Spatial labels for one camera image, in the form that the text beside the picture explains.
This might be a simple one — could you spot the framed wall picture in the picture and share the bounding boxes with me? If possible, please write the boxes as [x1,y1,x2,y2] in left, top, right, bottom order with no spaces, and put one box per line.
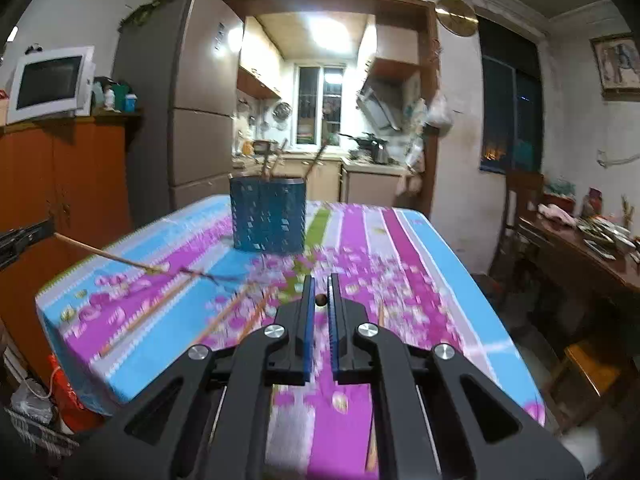
[590,32,640,101]

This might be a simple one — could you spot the wooden stool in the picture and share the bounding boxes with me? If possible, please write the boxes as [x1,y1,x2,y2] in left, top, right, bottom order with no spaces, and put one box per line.
[541,340,639,434]

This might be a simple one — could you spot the black wok on stove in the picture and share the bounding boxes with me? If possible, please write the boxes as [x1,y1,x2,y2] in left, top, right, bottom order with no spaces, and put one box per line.
[340,132,387,153]

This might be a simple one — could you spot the green box on cabinet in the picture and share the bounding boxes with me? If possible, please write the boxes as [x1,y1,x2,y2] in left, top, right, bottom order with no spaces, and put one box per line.
[111,82,129,112]

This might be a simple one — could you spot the beige kitchen base cabinets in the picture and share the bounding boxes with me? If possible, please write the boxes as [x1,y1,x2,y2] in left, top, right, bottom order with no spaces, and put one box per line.
[232,153,406,207]

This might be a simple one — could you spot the steel kettle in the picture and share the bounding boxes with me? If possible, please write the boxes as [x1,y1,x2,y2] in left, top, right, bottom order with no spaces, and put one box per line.
[371,140,390,165]

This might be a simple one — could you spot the orange wooden cabinet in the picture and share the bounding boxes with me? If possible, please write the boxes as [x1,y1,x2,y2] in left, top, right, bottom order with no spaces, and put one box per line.
[1,114,142,380]

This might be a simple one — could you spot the gold round wall clock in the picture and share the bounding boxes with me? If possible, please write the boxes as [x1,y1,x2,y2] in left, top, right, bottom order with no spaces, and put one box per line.
[435,0,478,37]

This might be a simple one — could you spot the brown three-door refrigerator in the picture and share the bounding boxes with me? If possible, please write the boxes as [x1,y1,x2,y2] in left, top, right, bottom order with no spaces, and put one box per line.
[112,0,243,226]

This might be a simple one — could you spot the dark window with curtain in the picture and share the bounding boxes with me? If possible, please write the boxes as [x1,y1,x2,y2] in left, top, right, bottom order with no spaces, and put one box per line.
[478,18,544,174]

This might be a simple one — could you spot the white microwave oven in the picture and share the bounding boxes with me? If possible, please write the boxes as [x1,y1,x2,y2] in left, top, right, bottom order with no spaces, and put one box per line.
[6,46,96,125]

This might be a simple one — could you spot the blue capped jar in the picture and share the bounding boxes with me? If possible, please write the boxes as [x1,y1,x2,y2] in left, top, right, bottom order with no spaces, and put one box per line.
[122,92,138,114]

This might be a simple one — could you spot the striped floral tablecloth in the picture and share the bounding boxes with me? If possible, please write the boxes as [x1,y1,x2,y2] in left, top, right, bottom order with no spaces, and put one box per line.
[34,194,548,478]

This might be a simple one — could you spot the dark wooden chair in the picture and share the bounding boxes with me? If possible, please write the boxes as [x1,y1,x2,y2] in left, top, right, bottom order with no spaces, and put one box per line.
[488,169,544,276]

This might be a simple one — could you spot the steel range hood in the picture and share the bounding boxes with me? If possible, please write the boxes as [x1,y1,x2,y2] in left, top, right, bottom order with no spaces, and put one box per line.
[357,79,404,133]

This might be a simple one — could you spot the wooden chopstick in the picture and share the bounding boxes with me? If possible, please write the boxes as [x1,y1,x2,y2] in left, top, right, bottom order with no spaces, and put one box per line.
[236,287,277,344]
[191,286,248,350]
[316,294,328,307]
[98,276,195,358]
[53,232,238,283]

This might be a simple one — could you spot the wire basket with bag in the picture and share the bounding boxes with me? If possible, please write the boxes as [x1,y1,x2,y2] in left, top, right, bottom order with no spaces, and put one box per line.
[3,384,79,464]

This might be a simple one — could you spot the white plastic bag hanging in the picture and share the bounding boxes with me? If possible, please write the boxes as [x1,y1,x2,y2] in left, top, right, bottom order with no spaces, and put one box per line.
[425,89,454,132]

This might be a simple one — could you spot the white bottle on cabinet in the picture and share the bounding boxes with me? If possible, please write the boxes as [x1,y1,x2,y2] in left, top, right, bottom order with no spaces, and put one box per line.
[103,87,116,112]

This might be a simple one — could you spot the blue perforated utensil holder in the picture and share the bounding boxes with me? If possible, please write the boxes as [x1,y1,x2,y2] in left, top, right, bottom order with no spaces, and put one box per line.
[230,176,306,255]

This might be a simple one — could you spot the red plastic bag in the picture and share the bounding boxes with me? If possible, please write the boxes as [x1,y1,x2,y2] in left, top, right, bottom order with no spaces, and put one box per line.
[48,354,105,432]

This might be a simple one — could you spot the chopsticks inside holder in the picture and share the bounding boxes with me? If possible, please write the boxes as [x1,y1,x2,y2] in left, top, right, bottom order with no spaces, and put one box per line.
[258,138,331,182]

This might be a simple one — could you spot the beige upper kitchen cabinets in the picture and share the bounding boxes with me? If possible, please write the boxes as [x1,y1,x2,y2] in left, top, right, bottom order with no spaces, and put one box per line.
[238,16,282,100]

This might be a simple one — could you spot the kitchen window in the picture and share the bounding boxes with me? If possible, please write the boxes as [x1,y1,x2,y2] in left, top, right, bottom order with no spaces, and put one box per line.
[294,66,345,148]

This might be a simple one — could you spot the dark wooden side table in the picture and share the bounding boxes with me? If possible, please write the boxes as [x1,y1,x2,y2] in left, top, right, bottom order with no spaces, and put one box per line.
[516,214,639,308]

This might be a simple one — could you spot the pink cloth on side table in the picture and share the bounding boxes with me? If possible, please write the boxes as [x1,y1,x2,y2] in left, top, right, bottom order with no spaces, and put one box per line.
[538,204,577,229]

